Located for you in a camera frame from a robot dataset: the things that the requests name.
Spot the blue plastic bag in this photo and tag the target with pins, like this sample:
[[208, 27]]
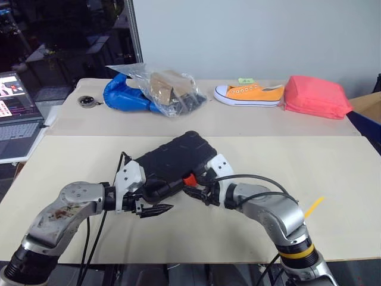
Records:
[[125, 96]]

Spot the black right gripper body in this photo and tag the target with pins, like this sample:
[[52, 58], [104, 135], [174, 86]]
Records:
[[212, 193]]

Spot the black chair back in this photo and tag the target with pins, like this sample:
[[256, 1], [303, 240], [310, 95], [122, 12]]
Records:
[[377, 83]]

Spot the pink folded cloth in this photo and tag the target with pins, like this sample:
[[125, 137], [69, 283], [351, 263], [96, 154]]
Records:
[[315, 96]]

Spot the dark blue box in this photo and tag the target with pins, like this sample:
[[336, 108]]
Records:
[[367, 129]]

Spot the clear plastic bag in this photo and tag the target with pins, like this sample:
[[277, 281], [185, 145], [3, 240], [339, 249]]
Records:
[[178, 102]]

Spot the left gripper black pointed finger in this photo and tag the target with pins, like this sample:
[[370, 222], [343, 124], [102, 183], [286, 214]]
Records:
[[154, 208], [151, 214]]

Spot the green paper tag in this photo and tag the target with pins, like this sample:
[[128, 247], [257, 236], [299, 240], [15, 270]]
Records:
[[245, 80]]

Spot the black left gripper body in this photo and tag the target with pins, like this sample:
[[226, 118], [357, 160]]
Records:
[[132, 204]]

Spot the round black metal gadget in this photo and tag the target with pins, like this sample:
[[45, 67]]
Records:
[[86, 100]]

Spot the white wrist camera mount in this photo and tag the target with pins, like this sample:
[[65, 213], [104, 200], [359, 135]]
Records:
[[128, 175], [221, 167]]

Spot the brown cardboard box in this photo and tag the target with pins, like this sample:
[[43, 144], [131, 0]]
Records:
[[369, 105]]

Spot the silver metal pillar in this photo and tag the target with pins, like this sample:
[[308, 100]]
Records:
[[135, 29]]

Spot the yellow strip marking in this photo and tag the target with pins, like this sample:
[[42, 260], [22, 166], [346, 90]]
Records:
[[313, 207]]

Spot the brown cardboard packet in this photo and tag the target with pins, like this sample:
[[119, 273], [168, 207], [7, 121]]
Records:
[[166, 86]]

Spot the small black hardware pile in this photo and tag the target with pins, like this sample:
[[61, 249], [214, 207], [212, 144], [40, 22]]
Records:
[[192, 101]]

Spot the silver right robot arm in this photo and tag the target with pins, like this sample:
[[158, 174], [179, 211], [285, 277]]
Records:
[[279, 217]]

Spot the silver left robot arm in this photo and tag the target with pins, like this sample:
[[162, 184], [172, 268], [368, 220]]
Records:
[[56, 220]]

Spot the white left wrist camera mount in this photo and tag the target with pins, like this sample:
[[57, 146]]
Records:
[[128, 175]]

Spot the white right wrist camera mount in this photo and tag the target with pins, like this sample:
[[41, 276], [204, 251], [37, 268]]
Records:
[[221, 167]]

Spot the orange canvas sneaker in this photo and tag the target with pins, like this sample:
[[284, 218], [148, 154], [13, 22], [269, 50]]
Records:
[[250, 94]]

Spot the grey open laptop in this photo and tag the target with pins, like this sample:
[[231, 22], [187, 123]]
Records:
[[16, 131]]

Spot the black plastic tool case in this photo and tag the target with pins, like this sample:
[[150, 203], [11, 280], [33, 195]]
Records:
[[175, 161]]

